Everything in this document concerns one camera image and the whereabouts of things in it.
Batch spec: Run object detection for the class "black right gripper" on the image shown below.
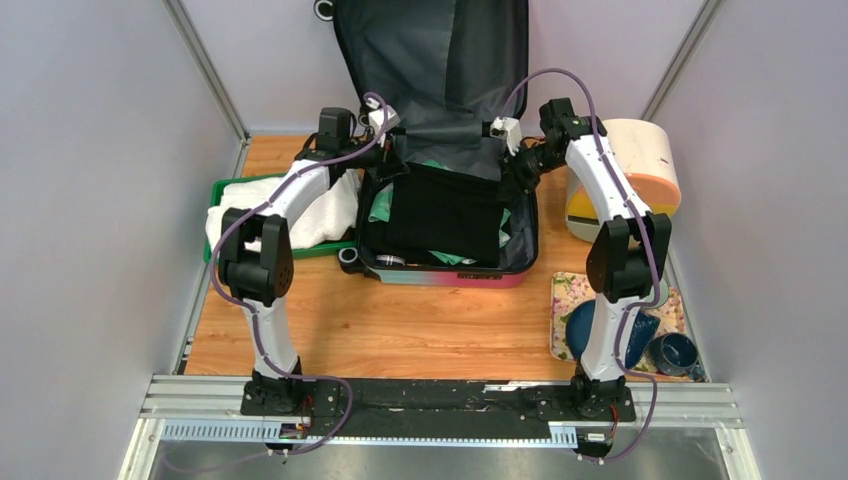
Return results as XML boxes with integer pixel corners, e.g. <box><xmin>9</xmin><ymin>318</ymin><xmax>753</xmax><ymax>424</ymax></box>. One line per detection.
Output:
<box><xmin>498</xmin><ymin>140</ymin><xmax>568</xmax><ymax>202</ymax></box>

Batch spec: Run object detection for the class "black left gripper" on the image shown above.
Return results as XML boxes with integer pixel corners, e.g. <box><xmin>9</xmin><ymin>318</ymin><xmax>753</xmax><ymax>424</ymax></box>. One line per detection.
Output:
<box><xmin>339</xmin><ymin>128</ymin><xmax>407</xmax><ymax>182</ymax></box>

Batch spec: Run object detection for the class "green tie-dye garment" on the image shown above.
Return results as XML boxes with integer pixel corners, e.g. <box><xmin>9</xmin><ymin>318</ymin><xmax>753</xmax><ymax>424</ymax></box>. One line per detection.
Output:
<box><xmin>366</xmin><ymin>160</ymin><xmax>512</xmax><ymax>267</ymax></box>

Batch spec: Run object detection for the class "white cloth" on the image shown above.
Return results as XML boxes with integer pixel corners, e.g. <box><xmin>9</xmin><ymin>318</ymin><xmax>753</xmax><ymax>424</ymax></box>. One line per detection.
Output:
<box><xmin>205</xmin><ymin>171</ymin><xmax>361</xmax><ymax>249</ymax></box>

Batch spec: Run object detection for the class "black t-shirt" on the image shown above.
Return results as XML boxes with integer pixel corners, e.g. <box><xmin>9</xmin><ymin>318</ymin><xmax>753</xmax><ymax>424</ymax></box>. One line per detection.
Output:
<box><xmin>384</xmin><ymin>164</ymin><xmax>504</xmax><ymax>266</ymax></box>

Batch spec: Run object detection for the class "green plastic tray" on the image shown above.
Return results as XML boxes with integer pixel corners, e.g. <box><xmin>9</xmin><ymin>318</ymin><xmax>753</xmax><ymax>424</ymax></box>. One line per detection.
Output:
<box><xmin>202</xmin><ymin>173</ymin><xmax>360</xmax><ymax>263</ymax></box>

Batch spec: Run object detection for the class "black clothing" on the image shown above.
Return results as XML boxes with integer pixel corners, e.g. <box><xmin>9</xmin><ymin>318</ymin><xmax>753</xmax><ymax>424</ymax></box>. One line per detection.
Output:
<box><xmin>362</xmin><ymin>222</ymin><xmax>392</xmax><ymax>258</ymax></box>

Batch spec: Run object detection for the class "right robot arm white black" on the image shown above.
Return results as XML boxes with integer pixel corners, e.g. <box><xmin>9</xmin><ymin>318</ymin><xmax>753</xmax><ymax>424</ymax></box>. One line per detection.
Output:
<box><xmin>490</xmin><ymin>98</ymin><xmax>672</xmax><ymax>419</ymax></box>

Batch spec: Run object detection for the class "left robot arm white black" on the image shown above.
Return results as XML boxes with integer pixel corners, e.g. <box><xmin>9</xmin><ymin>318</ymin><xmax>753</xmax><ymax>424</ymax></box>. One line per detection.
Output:
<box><xmin>213</xmin><ymin>104</ymin><xmax>399</xmax><ymax>415</ymax></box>

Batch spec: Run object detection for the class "small round tin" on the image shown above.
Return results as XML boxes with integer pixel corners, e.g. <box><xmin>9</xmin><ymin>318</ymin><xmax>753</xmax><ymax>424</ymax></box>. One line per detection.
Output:
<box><xmin>376</xmin><ymin>254</ymin><xmax>406</xmax><ymax>268</ymax></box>

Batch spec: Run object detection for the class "round pastel drawer cabinet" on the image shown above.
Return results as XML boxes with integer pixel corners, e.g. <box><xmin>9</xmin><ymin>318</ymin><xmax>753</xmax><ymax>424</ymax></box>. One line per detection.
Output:
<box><xmin>565</xmin><ymin>118</ymin><xmax>681</xmax><ymax>243</ymax></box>

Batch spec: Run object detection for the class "floral pattern tray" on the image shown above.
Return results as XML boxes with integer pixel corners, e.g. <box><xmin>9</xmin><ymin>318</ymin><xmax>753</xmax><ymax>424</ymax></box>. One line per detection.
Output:
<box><xmin>550</xmin><ymin>272</ymin><xmax>687</xmax><ymax>381</ymax></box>

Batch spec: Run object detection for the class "dark blue plate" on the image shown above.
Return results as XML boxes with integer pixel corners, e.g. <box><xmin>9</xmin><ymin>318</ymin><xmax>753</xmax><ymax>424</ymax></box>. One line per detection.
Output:
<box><xmin>565</xmin><ymin>300</ymin><xmax>660</xmax><ymax>370</ymax></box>

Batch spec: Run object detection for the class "dark blue cup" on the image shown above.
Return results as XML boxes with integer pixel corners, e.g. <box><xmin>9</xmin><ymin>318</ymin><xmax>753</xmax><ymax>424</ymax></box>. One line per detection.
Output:
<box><xmin>647</xmin><ymin>332</ymin><xmax>706</xmax><ymax>382</ymax></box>

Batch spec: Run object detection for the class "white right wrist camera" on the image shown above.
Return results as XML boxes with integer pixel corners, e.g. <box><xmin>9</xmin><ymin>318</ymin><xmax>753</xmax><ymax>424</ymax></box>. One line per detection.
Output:
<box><xmin>489</xmin><ymin>116</ymin><xmax>523</xmax><ymax>156</ymax></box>

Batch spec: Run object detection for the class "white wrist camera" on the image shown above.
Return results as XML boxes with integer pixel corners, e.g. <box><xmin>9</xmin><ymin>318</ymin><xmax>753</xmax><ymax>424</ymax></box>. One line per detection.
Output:
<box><xmin>489</xmin><ymin>116</ymin><xmax>523</xmax><ymax>156</ymax></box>
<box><xmin>365</xmin><ymin>98</ymin><xmax>401</xmax><ymax>146</ymax></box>

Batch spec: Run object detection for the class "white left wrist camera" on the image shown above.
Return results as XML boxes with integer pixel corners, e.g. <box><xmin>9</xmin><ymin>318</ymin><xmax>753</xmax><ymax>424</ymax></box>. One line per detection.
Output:
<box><xmin>365</xmin><ymin>98</ymin><xmax>401</xmax><ymax>146</ymax></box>

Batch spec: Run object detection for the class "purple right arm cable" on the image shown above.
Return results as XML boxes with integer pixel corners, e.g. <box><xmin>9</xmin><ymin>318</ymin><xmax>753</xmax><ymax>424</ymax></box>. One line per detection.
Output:
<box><xmin>500</xmin><ymin>67</ymin><xmax>664</xmax><ymax>464</ymax></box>

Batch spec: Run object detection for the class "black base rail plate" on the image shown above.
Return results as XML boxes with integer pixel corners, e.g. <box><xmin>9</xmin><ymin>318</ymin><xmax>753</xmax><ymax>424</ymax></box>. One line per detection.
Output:
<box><xmin>240</xmin><ymin>377</ymin><xmax>636</xmax><ymax>440</ymax></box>

